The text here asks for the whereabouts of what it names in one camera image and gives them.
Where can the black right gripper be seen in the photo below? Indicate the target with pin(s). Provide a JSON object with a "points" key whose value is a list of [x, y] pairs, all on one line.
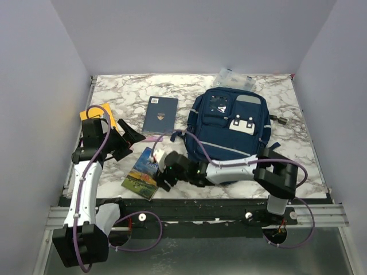
{"points": [[161, 179]]}

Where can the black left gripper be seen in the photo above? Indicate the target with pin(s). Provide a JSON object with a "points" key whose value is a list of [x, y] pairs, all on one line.
{"points": [[130, 137]]}

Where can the navy blue student backpack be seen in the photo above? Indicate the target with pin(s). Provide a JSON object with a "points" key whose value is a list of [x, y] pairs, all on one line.
{"points": [[226, 124]]}

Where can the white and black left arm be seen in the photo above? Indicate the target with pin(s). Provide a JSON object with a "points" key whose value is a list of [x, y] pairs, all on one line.
{"points": [[83, 238]]}

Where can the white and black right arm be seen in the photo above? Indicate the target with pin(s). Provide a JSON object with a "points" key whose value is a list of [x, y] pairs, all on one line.
{"points": [[275, 173]]}

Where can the pink highlighter pen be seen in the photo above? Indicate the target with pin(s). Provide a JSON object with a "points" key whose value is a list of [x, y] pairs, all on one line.
{"points": [[152, 139]]}

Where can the Animal Farm paperback book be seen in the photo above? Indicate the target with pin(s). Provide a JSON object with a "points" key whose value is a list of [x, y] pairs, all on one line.
{"points": [[140, 179]]}

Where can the dark blue thin notebook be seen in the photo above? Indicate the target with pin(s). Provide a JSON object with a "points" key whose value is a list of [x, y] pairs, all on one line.
{"points": [[160, 114]]}

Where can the yellow paperback book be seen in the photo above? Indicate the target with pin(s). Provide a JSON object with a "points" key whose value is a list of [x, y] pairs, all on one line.
{"points": [[98, 113]]}

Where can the clear plastic screw organiser box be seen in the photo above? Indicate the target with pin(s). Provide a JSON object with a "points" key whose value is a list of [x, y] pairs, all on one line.
{"points": [[227, 78]]}

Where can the black and white cylinder tool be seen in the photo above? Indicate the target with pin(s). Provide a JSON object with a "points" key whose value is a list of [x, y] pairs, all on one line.
{"points": [[280, 120]]}

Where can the aluminium front mounting rail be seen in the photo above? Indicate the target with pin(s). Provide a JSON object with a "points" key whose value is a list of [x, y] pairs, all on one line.
{"points": [[211, 218]]}

